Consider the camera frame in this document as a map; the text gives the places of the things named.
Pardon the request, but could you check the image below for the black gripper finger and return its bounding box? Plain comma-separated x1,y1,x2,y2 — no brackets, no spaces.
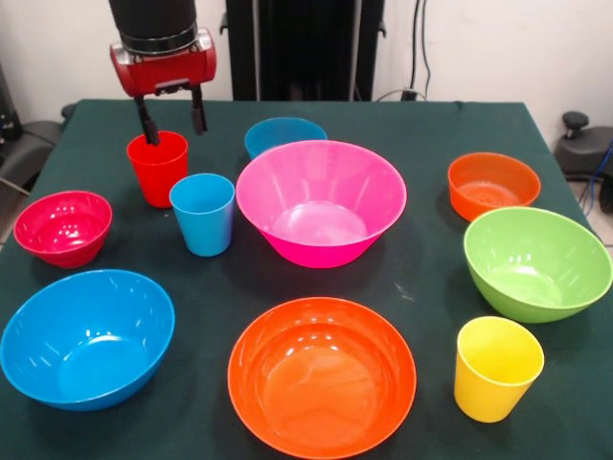
190,84,210,136
132,95,161,147

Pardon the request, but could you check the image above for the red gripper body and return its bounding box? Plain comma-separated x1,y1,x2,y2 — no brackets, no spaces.
108,27,217,100

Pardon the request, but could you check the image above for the red cup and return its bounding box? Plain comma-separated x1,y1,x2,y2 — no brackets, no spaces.
125,130,190,209

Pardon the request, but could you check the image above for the large pink bowl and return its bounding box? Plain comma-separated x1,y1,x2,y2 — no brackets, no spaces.
235,139,409,269

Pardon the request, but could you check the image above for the small blue bowl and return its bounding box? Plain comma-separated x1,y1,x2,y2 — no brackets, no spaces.
243,117,329,160

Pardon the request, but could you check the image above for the blue cup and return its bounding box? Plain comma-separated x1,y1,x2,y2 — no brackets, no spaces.
169,172,237,258

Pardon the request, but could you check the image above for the small crimson bowl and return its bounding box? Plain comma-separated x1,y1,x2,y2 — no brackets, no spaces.
12,190,114,269

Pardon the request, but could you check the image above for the dark green tablecloth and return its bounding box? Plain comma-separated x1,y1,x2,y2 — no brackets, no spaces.
0,99,613,460

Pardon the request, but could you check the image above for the large blue bowl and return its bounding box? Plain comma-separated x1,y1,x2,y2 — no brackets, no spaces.
0,268,176,412

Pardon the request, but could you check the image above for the large orange bowl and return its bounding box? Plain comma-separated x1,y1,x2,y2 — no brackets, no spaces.
227,296,418,460

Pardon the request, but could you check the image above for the small orange bowl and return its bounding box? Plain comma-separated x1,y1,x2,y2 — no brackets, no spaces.
447,151,542,223

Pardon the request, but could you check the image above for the green bowl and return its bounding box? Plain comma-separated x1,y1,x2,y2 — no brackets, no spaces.
463,206,613,324

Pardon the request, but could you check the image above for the yellow cup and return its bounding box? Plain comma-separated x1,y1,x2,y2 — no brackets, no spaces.
453,315,546,424

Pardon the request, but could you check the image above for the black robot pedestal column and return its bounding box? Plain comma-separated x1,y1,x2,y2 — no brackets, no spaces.
219,0,387,102

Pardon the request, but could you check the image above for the black pedestal leg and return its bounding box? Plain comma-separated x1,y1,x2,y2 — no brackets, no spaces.
554,111,613,215
0,103,78,193

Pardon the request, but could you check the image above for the black hanging cable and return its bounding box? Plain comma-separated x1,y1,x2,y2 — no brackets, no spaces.
400,0,433,102

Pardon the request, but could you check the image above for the blue cable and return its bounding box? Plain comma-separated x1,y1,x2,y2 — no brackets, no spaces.
580,141,613,215

